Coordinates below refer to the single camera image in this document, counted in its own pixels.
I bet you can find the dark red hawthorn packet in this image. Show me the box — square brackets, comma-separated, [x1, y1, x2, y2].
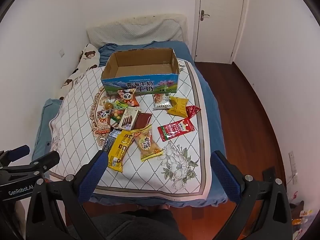
[133, 113, 152, 129]

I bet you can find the white walnut snack bag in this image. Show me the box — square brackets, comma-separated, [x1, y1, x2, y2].
[153, 93, 172, 110]

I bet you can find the wall power outlet strip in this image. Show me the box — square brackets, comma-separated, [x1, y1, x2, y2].
[289, 151, 298, 185]

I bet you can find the cardboard milk box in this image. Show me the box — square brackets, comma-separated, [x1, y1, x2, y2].
[101, 48, 180, 95]

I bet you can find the white door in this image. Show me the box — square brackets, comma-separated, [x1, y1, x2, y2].
[195, 0, 247, 63]

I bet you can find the orange panda snack bag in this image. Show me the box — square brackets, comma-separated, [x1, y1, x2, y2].
[117, 88, 139, 107]

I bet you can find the red spicy snack packet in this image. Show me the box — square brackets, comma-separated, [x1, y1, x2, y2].
[157, 118, 195, 141]

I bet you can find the yellow black biscuit pack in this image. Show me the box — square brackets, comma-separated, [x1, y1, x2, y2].
[108, 130, 133, 173]

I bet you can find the small red snack packet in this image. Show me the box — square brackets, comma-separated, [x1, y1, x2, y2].
[185, 105, 201, 119]

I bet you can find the blue bed sheet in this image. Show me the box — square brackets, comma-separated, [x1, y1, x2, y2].
[32, 41, 228, 207]

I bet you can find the door handle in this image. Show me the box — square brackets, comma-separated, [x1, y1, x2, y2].
[200, 10, 210, 21]

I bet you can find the blue striped snack bar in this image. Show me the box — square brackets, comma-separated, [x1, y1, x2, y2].
[102, 128, 121, 153]

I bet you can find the bear pattern pillow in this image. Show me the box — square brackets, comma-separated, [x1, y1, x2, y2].
[57, 43, 100, 100]

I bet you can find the white headboard pillow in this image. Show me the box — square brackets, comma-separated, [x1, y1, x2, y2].
[87, 14, 189, 48]

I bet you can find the yellow rice cracker bag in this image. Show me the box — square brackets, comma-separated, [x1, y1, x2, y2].
[130, 125, 163, 161]

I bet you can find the watermelon candy bag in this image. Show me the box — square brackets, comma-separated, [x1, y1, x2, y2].
[111, 100, 128, 124]

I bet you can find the chocolate stick biscuit box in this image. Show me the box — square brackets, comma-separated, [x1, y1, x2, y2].
[119, 107, 139, 131]

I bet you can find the wall socket plate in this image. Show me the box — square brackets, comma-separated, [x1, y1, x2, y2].
[59, 49, 65, 57]

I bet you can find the white diamond pattern blanket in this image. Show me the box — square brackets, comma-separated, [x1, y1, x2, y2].
[49, 60, 212, 202]

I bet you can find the yellow snack bag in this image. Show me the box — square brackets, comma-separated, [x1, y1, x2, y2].
[167, 96, 188, 118]

